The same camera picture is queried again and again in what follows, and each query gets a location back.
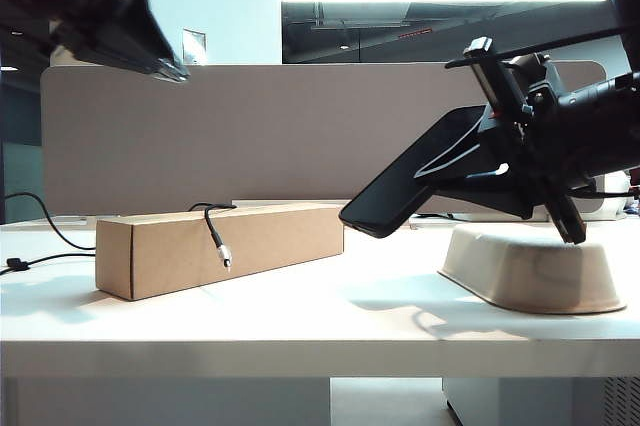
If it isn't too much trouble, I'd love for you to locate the upturned beige pulp tray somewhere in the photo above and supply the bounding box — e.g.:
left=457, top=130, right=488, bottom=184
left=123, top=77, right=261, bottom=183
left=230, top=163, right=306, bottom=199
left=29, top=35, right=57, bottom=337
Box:
left=437, top=223, right=628, bottom=317

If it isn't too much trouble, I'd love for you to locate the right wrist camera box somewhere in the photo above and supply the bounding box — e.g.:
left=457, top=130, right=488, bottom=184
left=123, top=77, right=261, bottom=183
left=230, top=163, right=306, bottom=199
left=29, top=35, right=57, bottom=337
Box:
left=507, top=51, right=566, bottom=97

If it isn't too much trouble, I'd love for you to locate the grey felt desk divider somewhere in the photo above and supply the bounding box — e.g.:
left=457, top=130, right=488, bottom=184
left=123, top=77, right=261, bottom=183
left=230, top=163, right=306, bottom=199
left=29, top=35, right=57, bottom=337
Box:
left=40, top=61, right=607, bottom=218

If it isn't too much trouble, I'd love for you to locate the long brown cardboard box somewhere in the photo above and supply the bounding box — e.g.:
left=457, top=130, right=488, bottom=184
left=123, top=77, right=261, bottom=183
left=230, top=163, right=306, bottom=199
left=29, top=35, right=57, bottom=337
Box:
left=94, top=201, right=346, bottom=302

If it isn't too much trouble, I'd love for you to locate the white under-desk panel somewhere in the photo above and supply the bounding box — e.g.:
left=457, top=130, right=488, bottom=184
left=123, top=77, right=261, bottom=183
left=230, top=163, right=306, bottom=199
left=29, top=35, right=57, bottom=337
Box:
left=4, top=376, right=332, bottom=426

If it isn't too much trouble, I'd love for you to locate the white under-desk cabinet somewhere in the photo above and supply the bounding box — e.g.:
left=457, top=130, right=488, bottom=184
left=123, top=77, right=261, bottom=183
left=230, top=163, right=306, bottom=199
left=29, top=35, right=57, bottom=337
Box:
left=442, top=376, right=640, bottom=426

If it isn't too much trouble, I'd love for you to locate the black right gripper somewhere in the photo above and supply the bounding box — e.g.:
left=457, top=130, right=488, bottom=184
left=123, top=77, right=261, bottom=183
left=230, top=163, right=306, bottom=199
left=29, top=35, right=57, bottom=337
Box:
left=413, top=36, right=592, bottom=246

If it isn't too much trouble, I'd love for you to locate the small framed wall notice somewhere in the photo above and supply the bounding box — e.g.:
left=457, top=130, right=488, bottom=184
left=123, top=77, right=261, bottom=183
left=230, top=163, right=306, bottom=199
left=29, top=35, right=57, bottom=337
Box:
left=182, top=27, right=208, bottom=67

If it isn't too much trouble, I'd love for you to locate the black braided charging cable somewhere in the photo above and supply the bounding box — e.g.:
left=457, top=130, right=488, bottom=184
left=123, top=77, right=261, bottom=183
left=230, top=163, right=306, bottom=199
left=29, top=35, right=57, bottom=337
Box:
left=0, top=191, right=239, bottom=275

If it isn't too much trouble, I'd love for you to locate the black smartphone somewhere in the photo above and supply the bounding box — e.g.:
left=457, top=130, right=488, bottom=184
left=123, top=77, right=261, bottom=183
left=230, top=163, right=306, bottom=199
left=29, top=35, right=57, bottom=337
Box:
left=338, top=105, right=490, bottom=240

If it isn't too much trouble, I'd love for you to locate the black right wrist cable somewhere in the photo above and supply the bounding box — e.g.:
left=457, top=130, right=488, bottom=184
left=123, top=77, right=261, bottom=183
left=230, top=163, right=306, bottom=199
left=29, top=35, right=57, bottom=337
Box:
left=444, top=23, right=640, bottom=70

